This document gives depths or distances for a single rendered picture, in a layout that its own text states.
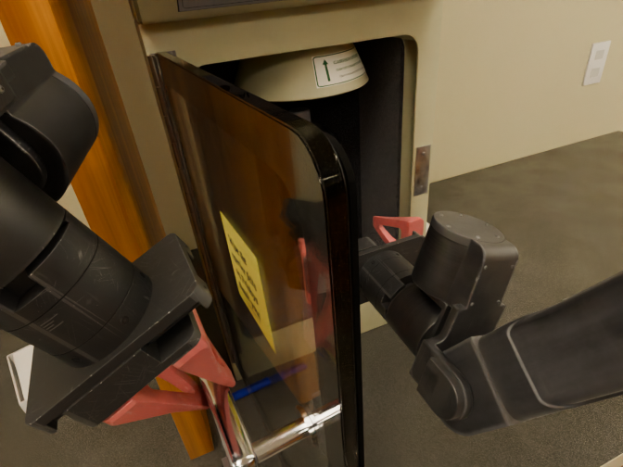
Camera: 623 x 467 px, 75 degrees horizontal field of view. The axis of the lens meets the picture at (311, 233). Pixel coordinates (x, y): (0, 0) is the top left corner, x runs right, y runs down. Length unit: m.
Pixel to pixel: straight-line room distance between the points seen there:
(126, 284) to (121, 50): 0.67
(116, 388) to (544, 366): 0.23
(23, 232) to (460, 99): 1.07
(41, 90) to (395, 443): 0.50
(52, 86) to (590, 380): 0.33
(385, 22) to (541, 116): 0.97
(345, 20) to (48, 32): 0.27
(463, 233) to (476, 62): 0.88
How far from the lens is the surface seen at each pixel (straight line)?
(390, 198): 0.62
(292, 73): 0.48
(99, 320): 0.21
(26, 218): 0.20
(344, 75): 0.50
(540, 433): 0.62
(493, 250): 0.32
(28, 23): 0.33
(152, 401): 0.25
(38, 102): 0.25
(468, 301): 0.33
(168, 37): 0.42
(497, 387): 0.30
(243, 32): 0.43
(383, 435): 0.57
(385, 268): 0.40
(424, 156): 0.56
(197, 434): 0.56
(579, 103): 1.52
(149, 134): 0.88
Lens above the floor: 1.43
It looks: 32 degrees down
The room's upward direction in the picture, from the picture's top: 6 degrees counter-clockwise
